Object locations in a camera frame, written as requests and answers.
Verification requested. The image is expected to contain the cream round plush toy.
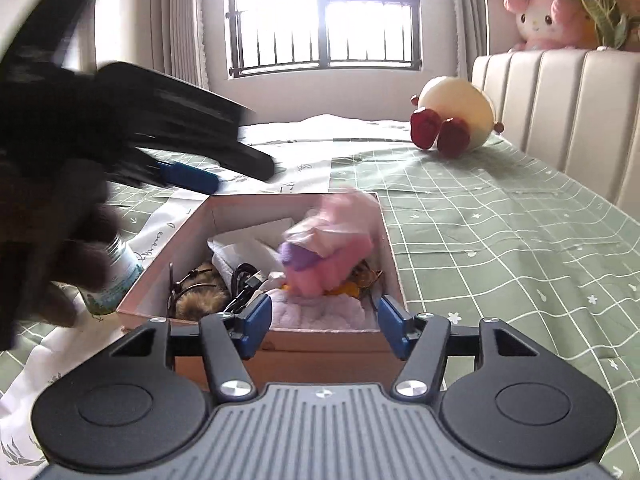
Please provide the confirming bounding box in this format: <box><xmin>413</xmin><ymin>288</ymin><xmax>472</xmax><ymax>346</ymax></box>
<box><xmin>409</xmin><ymin>76</ymin><xmax>504</xmax><ymax>159</ymax></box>

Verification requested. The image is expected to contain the window with black railing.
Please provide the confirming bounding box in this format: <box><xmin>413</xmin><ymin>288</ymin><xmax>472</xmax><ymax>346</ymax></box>
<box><xmin>226</xmin><ymin>0</ymin><xmax>422</xmax><ymax>78</ymax></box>

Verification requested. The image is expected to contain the pink soft plush toy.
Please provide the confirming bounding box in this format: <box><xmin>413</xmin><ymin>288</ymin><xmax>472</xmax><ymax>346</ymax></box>
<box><xmin>279</xmin><ymin>190</ymin><xmax>380</xmax><ymax>298</ymax></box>

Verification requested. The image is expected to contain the green label jar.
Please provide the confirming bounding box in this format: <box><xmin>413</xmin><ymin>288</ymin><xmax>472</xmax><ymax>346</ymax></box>
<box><xmin>80</xmin><ymin>235</ymin><xmax>143</xmax><ymax>316</ymax></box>

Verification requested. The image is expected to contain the pink bunny plush toy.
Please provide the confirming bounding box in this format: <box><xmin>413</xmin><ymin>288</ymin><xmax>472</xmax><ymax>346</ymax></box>
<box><xmin>503</xmin><ymin>0</ymin><xmax>587</xmax><ymax>52</ymax></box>

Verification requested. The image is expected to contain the lavender towel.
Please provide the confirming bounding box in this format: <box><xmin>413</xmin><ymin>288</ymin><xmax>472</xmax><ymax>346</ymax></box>
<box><xmin>268</xmin><ymin>289</ymin><xmax>378</xmax><ymax>332</ymax></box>

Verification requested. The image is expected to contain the grey curtain right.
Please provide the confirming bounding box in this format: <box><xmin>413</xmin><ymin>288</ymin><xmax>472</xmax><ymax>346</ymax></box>
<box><xmin>452</xmin><ymin>0</ymin><xmax>489</xmax><ymax>80</ymax></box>

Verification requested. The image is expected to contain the grey curtain left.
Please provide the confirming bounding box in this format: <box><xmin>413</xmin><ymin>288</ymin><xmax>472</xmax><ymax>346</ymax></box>
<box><xmin>160</xmin><ymin>0</ymin><xmax>209</xmax><ymax>90</ymax></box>

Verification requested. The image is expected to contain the black cable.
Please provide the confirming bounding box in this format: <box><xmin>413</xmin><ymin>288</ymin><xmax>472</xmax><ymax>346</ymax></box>
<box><xmin>221</xmin><ymin>262</ymin><xmax>269</xmax><ymax>314</ymax></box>

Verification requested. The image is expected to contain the green checked bed sheet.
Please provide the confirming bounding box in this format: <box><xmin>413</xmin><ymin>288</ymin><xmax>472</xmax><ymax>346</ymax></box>
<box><xmin>1</xmin><ymin>115</ymin><xmax>639</xmax><ymax>479</ymax></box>

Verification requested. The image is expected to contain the white paper bag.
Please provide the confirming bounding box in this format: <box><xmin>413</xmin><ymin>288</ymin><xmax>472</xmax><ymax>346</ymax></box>
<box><xmin>207</xmin><ymin>218</ymin><xmax>294</xmax><ymax>289</ymax></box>

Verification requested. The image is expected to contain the pink cardboard box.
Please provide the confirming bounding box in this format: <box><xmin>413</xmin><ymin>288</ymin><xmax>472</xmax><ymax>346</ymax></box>
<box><xmin>117</xmin><ymin>194</ymin><xmax>404</xmax><ymax>387</ymax></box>

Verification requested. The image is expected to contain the green potted plant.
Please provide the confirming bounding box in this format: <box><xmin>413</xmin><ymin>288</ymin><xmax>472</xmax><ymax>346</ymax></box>
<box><xmin>580</xmin><ymin>0</ymin><xmax>639</xmax><ymax>50</ymax></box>

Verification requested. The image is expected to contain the beige padded headboard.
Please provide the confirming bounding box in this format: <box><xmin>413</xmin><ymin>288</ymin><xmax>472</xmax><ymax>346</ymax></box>
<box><xmin>472</xmin><ymin>49</ymin><xmax>639</xmax><ymax>218</ymax></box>

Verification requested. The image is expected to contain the grey curtain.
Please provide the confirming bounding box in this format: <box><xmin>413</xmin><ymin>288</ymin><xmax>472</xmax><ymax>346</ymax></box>
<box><xmin>452</xmin><ymin>0</ymin><xmax>489</xmax><ymax>80</ymax></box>
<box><xmin>160</xmin><ymin>0</ymin><xmax>209</xmax><ymax>90</ymax></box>

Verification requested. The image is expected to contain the brown furry object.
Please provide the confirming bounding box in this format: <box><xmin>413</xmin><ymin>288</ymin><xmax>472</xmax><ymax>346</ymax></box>
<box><xmin>167</xmin><ymin>261</ymin><xmax>231</xmax><ymax>322</ymax></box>

